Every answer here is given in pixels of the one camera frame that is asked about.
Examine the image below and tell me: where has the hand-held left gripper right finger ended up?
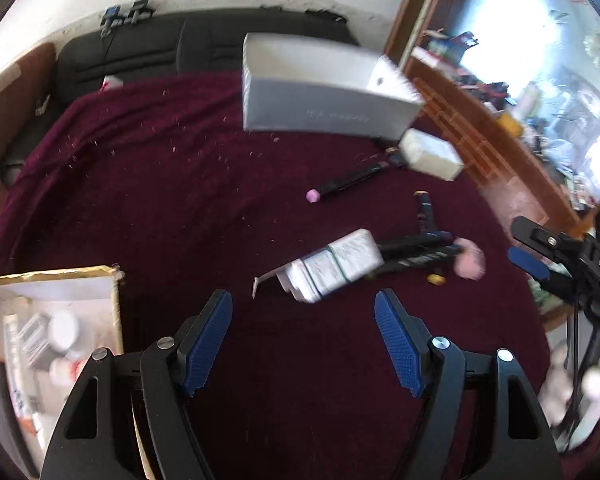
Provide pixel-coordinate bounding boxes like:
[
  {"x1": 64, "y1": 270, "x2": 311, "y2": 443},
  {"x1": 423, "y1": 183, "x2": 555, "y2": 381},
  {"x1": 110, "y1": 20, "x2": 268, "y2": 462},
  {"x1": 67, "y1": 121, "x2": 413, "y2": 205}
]
[{"x1": 374, "y1": 289, "x2": 563, "y2": 480}]

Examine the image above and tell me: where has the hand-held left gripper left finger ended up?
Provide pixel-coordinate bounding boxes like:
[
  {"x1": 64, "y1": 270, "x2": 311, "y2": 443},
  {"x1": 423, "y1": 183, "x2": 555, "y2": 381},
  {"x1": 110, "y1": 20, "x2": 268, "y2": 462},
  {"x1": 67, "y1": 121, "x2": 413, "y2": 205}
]
[{"x1": 40, "y1": 289, "x2": 233, "y2": 480}]

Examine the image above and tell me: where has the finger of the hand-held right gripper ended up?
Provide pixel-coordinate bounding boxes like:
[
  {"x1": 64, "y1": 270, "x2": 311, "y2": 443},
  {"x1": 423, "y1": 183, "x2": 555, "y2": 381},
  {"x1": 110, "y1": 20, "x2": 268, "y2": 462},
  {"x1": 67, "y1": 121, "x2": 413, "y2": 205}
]
[
  {"x1": 507, "y1": 246, "x2": 573, "y2": 293},
  {"x1": 511, "y1": 215, "x2": 588, "y2": 261}
]

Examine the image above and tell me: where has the white box with gold rim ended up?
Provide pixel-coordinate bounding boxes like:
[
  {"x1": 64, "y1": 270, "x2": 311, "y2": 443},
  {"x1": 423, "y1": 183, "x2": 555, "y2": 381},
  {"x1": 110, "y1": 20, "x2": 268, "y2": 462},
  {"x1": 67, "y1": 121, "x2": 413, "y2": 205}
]
[{"x1": 0, "y1": 264, "x2": 156, "y2": 480}]

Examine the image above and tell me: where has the person's right hand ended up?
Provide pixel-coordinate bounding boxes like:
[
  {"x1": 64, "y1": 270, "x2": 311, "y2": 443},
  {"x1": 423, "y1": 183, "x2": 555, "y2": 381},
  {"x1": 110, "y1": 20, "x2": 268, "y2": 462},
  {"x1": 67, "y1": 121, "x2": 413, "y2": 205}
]
[{"x1": 536, "y1": 340, "x2": 600, "y2": 453}]

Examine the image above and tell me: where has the pink soft object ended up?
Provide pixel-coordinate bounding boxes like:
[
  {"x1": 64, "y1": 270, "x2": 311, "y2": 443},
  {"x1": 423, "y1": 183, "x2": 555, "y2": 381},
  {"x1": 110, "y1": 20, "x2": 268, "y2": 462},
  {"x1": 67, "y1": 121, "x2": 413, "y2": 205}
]
[{"x1": 450, "y1": 237, "x2": 487, "y2": 281}]

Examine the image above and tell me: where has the plain black pen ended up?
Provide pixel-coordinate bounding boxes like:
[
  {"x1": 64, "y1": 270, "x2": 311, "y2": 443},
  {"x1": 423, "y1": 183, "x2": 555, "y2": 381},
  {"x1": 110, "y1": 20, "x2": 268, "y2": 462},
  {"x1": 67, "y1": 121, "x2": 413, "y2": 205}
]
[{"x1": 377, "y1": 231, "x2": 453, "y2": 257}]

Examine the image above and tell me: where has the black pen with orange tip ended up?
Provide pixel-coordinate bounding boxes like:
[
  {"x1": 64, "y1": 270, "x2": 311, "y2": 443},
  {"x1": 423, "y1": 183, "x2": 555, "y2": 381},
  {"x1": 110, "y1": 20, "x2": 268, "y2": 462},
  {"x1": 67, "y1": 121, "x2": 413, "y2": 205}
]
[{"x1": 414, "y1": 190, "x2": 438, "y2": 235}]

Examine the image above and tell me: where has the pile of assorted clutter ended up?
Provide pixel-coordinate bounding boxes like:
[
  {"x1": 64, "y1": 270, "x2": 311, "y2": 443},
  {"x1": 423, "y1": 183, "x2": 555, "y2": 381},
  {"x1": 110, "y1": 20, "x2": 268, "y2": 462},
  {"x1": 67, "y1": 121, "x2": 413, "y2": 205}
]
[{"x1": 412, "y1": 25, "x2": 600, "y2": 213}]

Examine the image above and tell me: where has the small plain white box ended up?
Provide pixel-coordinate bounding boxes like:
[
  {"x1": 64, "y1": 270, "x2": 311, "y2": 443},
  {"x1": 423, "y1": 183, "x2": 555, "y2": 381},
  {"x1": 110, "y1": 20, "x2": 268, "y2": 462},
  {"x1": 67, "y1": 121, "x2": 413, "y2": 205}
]
[{"x1": 397, "y1": 128, "x2": 465, "y2": 181}]

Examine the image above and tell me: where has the maroon blanket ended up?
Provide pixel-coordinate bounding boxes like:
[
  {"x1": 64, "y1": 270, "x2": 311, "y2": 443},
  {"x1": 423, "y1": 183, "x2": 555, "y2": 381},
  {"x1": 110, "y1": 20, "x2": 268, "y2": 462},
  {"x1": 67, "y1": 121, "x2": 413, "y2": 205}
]
[{"x1": 0, "y1": 72, "x2": 556, "y2": 480}]

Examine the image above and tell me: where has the black marker with pink cap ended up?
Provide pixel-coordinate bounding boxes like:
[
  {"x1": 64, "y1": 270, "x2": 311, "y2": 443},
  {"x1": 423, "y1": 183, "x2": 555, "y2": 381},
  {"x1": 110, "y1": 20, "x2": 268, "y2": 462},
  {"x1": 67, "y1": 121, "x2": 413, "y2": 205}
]
[{"x1": 305, "y1": 162, "x2": 388, "y2": 204}]

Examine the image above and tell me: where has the grey open cardboard box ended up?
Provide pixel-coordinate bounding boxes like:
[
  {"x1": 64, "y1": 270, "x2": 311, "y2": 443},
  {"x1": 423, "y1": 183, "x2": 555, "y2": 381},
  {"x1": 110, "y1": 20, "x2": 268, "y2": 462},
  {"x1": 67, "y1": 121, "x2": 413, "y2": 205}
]
[{"x1": 241, "y1": 32, "x2": 423, "y2": 140}]

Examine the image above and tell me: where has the black seat cushion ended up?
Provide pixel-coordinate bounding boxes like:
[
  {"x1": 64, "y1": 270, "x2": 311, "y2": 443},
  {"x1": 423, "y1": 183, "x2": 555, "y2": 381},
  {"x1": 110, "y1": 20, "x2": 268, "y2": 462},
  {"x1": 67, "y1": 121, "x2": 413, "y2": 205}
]
[{"x1": 0, "y1": 12, "x2": 362, "y2": 186}]

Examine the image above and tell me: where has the brown wooden board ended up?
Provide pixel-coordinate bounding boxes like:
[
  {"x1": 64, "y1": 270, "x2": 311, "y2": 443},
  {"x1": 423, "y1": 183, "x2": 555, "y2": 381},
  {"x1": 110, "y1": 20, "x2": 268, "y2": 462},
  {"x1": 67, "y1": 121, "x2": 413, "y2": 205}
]
[{"x1": 0, "y1": 42, "x2": 57, "y2": 116}]

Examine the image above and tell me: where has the black blue clamp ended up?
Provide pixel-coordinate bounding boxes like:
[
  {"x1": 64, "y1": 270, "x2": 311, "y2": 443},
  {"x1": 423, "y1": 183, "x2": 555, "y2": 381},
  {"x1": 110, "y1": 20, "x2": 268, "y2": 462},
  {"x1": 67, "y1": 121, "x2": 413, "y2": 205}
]
[
  {"x1": 127, "y1": 0, "x2": 154, "y2": 24},
  {"x1": 100, "y1": 5, "x2": 125, "y2": 37}
]

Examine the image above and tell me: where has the brown wooden cabinet frame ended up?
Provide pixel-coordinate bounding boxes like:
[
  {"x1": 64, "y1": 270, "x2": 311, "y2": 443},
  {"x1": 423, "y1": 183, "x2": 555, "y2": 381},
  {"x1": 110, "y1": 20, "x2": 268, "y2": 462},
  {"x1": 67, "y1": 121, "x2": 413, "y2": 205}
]
[{"x1": 384, "y1": 0, "x2": 598, "y2": 246}]

